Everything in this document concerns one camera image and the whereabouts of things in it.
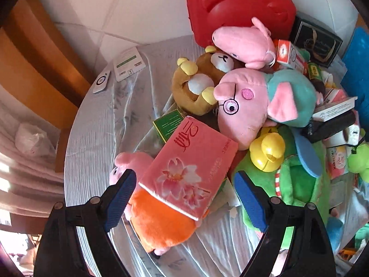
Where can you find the blue plastic storage crate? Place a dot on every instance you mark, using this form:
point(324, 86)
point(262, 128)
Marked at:
point(357, 57)

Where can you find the beige tape roll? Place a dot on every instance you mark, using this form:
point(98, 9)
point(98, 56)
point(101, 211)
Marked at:
point(340, 138)

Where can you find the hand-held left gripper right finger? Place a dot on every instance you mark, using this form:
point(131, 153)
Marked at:
point(252, 202)

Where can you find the pale pleated curtain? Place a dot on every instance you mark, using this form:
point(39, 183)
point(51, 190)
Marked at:
point(28, 184)

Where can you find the long black case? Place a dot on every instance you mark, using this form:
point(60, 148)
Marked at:
point(328, 127)

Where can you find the yellow toy duck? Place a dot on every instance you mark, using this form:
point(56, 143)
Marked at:
point(266, 150)

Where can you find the pig plush teal dress glasses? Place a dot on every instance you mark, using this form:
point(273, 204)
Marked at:
point(245, 106)

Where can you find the white plastic bag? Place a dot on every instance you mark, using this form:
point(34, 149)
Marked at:
point(31, 138)

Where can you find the pig plush blue dress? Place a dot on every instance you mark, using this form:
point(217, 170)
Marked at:
point(335, 233)

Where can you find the brown bear plush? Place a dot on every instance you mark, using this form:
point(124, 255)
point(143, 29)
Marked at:
point(180, 89)

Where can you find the small pink pig plush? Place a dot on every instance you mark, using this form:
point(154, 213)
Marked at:
point(242, 43)

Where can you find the green frog plush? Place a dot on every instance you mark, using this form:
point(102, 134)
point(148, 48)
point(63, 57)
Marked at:
point(360, 161)

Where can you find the long white black box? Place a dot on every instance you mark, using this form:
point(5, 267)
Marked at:
point(334, 109)

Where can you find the pig plush orange dress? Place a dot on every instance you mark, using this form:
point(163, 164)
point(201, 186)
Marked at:
point(161, 225)

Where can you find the red plastic carry case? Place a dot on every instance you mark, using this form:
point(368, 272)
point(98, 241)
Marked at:
point(230, 3)

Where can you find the pink flowered tissue pack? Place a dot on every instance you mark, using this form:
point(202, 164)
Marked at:
point(187, 167)

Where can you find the white printed card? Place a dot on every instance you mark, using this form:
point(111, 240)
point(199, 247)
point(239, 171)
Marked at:
point(128, 63)

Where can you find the white pink-label pack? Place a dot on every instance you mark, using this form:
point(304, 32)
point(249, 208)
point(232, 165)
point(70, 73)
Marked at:
point(337, 161)

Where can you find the green plush striped trim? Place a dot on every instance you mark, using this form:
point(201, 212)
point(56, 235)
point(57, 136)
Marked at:
point(299, 184)

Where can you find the bright green cloth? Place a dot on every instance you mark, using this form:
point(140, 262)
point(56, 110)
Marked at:
point(363, 235)

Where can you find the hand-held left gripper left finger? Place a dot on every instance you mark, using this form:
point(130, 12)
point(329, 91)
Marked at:
point(119, 199)

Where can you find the wooden door frame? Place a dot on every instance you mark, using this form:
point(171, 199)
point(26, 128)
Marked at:
point(43, 63)

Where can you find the dark green box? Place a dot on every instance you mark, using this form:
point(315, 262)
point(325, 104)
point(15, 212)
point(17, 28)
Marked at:
point(168, 124)

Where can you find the small red white box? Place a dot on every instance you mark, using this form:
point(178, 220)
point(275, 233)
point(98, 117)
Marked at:
point(285, 52)

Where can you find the black gift bag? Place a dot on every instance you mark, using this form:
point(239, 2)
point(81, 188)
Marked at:
point(317, 46)

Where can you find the white remote control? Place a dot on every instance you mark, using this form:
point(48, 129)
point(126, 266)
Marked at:
point(101, 81)

